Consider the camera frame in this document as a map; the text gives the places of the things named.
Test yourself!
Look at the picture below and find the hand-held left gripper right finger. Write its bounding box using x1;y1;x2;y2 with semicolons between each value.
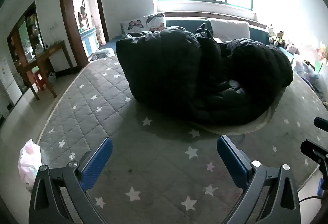
217;135;301;224

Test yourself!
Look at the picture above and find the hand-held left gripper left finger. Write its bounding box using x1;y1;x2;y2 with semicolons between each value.
29;137;113;224

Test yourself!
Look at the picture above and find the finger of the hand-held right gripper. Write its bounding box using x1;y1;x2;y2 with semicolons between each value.
314;117;328;133
300;139;328;197

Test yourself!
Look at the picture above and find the black puffer jacket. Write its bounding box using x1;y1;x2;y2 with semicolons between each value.
116;23;294;128

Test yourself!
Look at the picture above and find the clear toy storage box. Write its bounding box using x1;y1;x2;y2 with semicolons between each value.
292;59;321;81

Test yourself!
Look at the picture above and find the grey star quilted mattress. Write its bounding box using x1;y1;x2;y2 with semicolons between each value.
36;56;328;224

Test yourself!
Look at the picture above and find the colourful pinwheel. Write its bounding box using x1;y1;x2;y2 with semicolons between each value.
314;42;328;74

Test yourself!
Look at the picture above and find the white pink plastic bag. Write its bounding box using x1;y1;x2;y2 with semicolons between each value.
18;139;43;192

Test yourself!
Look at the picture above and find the pink pig plush toy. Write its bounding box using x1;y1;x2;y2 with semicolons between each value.
286;43;300;55

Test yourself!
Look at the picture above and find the brown bear plush toy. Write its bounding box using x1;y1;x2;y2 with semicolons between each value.
273;31;286;47

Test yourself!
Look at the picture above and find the red plastic stool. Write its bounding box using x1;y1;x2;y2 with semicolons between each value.
33;73;46;91

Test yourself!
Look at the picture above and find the panda plush toy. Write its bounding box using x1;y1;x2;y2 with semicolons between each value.
266;24;276;45

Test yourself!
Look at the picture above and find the blue folded blanket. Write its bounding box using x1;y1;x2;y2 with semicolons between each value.
90;37;129;61

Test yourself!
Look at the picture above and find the white refrigerator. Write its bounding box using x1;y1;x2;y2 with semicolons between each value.
0;57;23;117

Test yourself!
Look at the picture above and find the brown wooden desk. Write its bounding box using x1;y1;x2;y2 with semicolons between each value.
15;40;75;101

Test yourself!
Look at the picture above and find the blue white cabinet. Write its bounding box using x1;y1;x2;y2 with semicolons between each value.
79;26;99;57

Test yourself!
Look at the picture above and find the plain white pillow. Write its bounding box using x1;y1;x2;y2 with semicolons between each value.
210;19;251;42

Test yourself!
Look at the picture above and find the large butterfly print pillow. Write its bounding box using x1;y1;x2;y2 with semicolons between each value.
119;12;166;35

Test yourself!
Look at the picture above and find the teal padded headboard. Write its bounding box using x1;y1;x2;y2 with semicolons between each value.
164;17;271;45

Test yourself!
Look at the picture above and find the wooden glass display cabinet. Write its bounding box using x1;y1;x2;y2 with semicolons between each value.
7;1;47;94

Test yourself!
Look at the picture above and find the brown wooden door frame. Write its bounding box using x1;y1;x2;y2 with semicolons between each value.
58;0;110;62

